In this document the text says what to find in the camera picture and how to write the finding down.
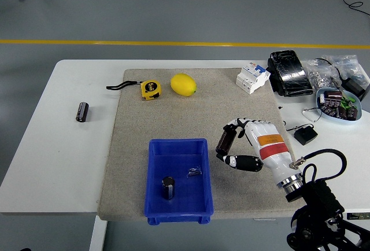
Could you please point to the clear bag of small screws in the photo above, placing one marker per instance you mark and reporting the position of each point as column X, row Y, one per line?
column 349, row 64

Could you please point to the large black power adapter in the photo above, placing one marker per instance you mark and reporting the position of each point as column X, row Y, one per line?
column 354, row 86

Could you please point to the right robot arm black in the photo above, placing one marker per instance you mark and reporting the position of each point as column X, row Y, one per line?
column 321, row 196

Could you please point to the table height control panel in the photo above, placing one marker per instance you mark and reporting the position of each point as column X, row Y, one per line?
column 359, row 215

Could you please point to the blue plastic box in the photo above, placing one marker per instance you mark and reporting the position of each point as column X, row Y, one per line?
column 185, row 202

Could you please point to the yellow lemon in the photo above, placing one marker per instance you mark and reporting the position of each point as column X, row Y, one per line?
column 183, row 84

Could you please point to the dark cylindrical battery white print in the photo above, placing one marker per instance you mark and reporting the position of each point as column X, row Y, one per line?
column 82, row 112

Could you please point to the plain dark brown cylindrical battery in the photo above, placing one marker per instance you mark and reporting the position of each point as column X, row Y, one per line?
column 226, row 141

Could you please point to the white table leg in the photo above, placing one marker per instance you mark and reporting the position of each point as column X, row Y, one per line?
column 97, row 233

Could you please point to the grey-brown mat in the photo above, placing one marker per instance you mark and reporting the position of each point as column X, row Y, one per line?
column 188, row 118

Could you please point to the green plastic piece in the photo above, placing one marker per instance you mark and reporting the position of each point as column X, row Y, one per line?
column 347, row 102

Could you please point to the white circuit breaker blue switch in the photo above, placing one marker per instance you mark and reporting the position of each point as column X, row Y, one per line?
column 251, row 79

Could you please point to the glossy black wrapped device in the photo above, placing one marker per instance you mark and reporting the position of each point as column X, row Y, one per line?
column 289, row 71

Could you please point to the white table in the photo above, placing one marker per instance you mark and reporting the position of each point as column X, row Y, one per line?
column 57, row 152

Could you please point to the light blue bowl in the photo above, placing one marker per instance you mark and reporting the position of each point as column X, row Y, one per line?
column 347, row 122

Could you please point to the small metal screws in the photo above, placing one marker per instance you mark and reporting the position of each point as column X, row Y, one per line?
column 195, row 171

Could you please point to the dark cylindrical battery grey stripe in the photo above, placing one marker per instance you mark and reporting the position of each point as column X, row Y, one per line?
column 168, row 188

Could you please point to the dark brown battery in bowl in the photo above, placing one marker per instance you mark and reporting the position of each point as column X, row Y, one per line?
column 352, row 113
column 329, row 108
column 332, row 95
column 342, row 113

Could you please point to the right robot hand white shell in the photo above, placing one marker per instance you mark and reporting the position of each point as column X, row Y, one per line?
column 271, row 147

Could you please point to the clear bag of silver nuts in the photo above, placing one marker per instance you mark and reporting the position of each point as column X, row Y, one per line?
column 319, row 77

